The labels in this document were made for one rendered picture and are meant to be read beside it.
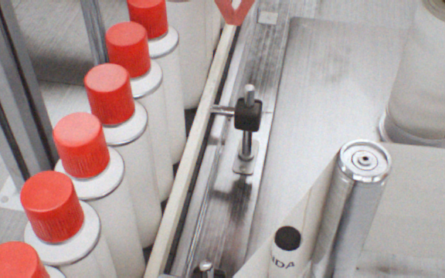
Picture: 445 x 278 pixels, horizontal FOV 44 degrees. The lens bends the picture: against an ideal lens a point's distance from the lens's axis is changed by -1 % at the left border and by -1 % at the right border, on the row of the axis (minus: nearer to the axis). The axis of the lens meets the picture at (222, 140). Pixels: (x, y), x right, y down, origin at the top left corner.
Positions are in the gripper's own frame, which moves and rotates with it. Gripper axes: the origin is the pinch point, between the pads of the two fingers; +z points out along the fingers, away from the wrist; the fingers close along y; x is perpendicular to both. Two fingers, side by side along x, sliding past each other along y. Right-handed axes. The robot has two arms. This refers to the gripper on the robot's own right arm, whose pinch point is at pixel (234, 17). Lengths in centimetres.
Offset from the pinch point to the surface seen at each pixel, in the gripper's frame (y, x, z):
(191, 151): -9.9, 2.6, 10.2
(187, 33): -0.9, 4.8, 2.1
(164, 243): -21.1, 2.5, 10.1
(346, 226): -22.6, -12.4, 0.5
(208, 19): 5.7, 3.9, 5.0
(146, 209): -19.7, 4.3, 7.2
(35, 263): -33.2, 5.3, -6.9
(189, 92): -1.0, 4.8, 10.5
